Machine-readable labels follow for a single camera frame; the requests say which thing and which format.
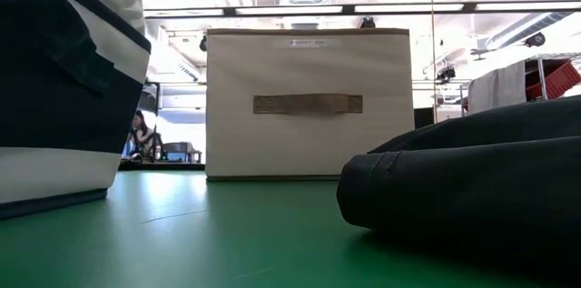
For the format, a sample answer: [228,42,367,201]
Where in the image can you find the thin vertical pole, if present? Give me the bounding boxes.
[428,0,438,124]

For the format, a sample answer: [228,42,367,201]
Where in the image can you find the black table frame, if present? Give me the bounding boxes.
[118,163,206,172]

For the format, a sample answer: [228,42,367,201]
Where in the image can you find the navy fabric storage box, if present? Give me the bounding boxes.
[0,0,153,221]

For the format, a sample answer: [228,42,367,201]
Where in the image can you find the green table mat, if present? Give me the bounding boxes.
[0,169,581,288]

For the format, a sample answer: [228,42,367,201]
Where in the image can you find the beige fabric storage box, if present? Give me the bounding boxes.
[204,27,416,184]

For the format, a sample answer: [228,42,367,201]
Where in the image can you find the background chair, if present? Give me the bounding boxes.
[162,141,203,164]

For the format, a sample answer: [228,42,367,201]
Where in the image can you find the person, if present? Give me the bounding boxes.
[128,109,160,162]

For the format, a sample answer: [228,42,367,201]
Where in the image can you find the horizontal rail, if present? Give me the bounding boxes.
[143,0,581,20]

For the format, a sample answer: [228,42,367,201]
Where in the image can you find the dark grey trousers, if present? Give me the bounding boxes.
[336,94,581,275]

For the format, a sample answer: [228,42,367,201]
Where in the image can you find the grey draped cloth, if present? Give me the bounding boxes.
[467,60,527,116]

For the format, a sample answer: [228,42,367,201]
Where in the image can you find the black rectangular panel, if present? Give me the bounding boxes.
[413,106,435,130]

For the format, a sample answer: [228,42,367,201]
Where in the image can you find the black lamp head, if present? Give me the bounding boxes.
[524,32,546,48]

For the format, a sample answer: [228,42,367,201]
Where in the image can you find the metal shelf post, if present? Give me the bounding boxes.
[537,55,547,101]

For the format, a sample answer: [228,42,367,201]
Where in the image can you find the red bin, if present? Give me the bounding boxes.
[525,58,581,102]

